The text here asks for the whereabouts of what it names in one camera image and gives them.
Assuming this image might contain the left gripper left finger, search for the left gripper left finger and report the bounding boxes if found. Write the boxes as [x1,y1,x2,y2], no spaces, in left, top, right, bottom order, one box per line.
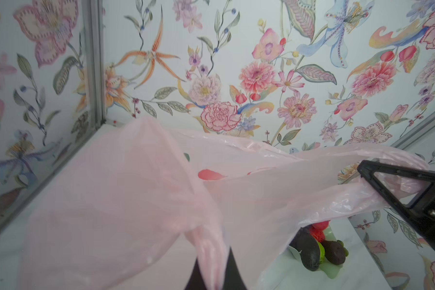
[184,248,247,290]

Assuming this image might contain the purple mangosteen green cap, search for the purple mangosteen green cap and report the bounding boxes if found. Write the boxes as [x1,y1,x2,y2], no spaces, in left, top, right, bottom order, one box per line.
[321,240,349,265]

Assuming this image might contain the red strawberry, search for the red strawberry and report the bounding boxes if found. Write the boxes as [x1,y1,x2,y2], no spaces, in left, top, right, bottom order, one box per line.
[308,221,329,242]

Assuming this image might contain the pink plastic bag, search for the pink plastic bag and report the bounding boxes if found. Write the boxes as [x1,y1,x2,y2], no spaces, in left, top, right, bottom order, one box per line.
[18,117,428,290]

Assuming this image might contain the aluminium corner post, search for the aluminium corner post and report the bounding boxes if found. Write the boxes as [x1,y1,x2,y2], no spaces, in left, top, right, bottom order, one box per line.
[82,1,106,129]
[391,112,435,150]

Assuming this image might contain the right aluminium corner post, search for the right aluminium corner post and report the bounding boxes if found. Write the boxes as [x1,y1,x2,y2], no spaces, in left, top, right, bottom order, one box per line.
[391,112,435,150]

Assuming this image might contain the light green fruit plate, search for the light green fruit plate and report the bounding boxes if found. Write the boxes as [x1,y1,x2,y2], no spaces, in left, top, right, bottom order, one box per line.
[288,226,344,279]

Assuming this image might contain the dark avocado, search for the dark avocado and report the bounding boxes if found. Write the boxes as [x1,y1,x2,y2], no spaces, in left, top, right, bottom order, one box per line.
[290,228,321,271]

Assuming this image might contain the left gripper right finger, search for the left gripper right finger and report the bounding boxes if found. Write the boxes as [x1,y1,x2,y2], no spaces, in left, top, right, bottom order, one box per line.
[358,160,435,250]

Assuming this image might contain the left aluminium corner post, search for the left aluminium corner post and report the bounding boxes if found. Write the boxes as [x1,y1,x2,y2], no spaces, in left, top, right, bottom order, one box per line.
[82,1,106,129]

